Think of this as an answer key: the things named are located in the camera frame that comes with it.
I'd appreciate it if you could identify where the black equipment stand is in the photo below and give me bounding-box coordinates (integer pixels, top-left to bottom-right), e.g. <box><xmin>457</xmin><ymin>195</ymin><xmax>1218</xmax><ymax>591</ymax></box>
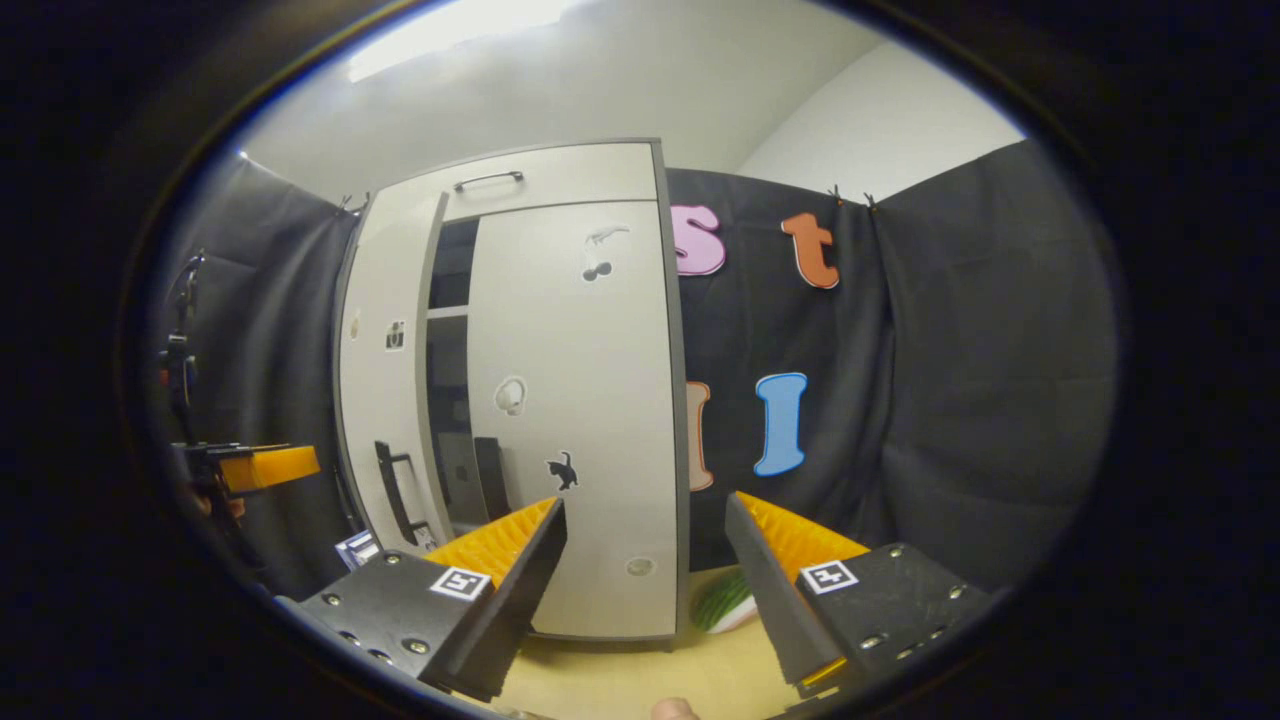
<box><xmin>155</xmin><ymin>250</ymin><xmax>207</xmax><ymax>441</ymax></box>

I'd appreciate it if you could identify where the green striped coaster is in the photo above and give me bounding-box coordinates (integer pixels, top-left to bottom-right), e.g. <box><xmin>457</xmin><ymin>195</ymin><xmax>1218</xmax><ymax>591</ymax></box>
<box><xmin>692</xmin><ymin>568</ymin><xmax>759</xmax><ymax>635</ymax></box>

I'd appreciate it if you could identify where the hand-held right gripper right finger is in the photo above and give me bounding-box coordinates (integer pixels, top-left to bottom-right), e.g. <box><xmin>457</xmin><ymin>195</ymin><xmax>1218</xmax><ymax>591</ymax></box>
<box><xmin>725</xmin><ymin>490</ymin><xmax>996</xmax><ymax>701</ymax></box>

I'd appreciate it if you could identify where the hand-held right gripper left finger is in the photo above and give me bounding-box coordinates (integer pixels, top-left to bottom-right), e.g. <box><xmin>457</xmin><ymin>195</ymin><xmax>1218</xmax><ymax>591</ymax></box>
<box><xmin>275</xmin><ymin>495</ymin><xmax>569</xmax><ymax>704</ymax></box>

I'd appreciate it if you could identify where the grey and white cabinet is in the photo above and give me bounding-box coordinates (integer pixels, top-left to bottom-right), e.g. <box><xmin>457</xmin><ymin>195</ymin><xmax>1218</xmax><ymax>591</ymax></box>
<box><xmin>333</xmin><ymin>138</ymin><xmax>694</xmax><ymax>646</ymax></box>

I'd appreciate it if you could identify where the ceiling light panel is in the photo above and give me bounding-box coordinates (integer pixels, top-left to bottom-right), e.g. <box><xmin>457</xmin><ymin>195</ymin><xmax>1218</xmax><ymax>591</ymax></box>
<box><xmin>345</xmin><ymin>0</ymin><xmax>571</xmax><ymax>83</ymax></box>

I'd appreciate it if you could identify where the white cabinet door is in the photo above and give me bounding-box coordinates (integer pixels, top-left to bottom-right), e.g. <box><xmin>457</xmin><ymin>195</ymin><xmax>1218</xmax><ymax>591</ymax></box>
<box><xmin>465</xmin><ymin>198</ymin><xmax>691</xmax><ymax>641</ymax></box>
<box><xmin>335</xmin><ymin>190</ymin><xmax>451</xmax><ymax>556</ymax></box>

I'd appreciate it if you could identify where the black door handle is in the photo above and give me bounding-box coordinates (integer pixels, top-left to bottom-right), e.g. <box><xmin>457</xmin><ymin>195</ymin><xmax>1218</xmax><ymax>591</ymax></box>
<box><xmin>374</xmin><ymin>440</ymin><xmax>434</xmax><ymax>547</ymax></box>

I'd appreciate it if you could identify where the white drawer front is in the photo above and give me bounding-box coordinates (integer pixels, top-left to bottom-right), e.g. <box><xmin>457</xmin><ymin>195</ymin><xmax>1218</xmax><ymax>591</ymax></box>
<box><xmin>380</xmin><ymin>140</ymin><xmax>661</xmax><ymax>225</ymax></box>

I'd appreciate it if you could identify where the white book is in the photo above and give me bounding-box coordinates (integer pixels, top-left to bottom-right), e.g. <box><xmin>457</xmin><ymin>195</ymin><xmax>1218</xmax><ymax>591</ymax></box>
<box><xmin>335</xmin><ymin>530</ymin><xmax>382</xmax><ymax>572</ymax></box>

